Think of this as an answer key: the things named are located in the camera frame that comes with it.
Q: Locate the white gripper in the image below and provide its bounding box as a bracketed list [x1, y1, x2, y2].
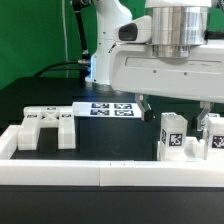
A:
[110, 41, 224, 131]

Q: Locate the white chair seat part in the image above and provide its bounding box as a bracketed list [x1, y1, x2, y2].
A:
[157, 137, 205, 161]

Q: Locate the white chair back part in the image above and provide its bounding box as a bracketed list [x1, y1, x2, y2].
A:
[17, 106, 76, 151]

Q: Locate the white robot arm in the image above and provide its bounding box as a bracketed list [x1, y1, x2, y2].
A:
[71, 0, 224, 130]

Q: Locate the white base tag sheet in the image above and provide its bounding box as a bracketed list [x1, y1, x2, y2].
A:
[71, 101, 156, 120]

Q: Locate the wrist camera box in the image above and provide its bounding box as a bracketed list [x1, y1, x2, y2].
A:
[113, 15, 152, 44]

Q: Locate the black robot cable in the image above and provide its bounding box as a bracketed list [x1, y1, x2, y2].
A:
[32, 9, 92, 78]

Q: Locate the white obstacle fence wall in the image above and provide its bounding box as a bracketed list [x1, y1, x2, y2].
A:
[0, 125, 224, 187]

